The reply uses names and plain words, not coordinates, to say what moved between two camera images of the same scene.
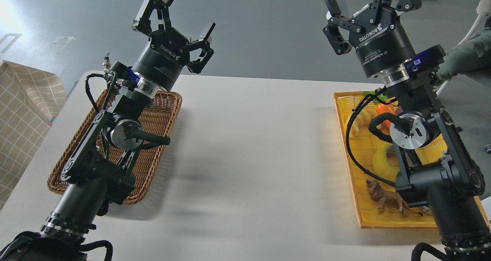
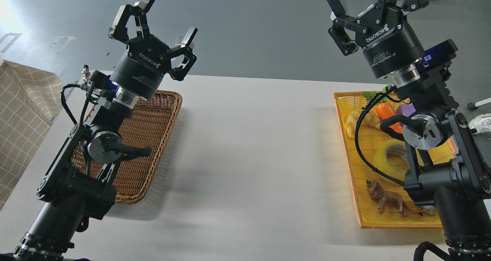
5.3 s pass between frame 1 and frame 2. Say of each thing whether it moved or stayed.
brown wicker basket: stayed
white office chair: moved
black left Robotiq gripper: moved
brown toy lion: stayed
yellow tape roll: stayed
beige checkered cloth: stayed
